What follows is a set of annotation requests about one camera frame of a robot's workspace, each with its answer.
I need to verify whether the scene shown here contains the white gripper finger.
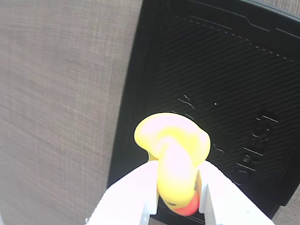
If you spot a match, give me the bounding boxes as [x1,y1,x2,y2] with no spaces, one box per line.
[195,160,275,225]
[84,160,160,225]

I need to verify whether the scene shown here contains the yellow rubber duck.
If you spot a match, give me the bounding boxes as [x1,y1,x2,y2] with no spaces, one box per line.
[133,112,212,217]

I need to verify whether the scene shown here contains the black plastic case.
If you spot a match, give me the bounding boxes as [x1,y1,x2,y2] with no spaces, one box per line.
[106,0,300,225]

